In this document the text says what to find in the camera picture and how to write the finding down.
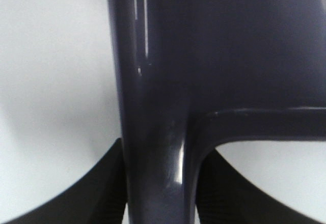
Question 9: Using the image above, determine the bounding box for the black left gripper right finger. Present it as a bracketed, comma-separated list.
[196, 150, 317, 223]

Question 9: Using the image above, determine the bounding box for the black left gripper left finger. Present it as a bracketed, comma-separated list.
[9, 139, 127, 223]

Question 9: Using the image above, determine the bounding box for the purple plastic dustpan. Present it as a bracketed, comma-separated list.
[108, 0, 325, 223]

